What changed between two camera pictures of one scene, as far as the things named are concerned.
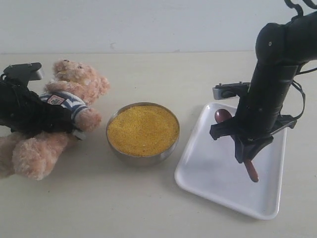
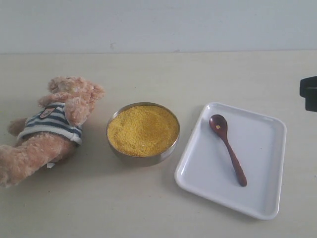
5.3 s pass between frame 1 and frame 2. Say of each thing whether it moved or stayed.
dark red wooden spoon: moved
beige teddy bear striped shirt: moved
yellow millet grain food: stayed
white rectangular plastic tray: stayed
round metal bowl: stayed
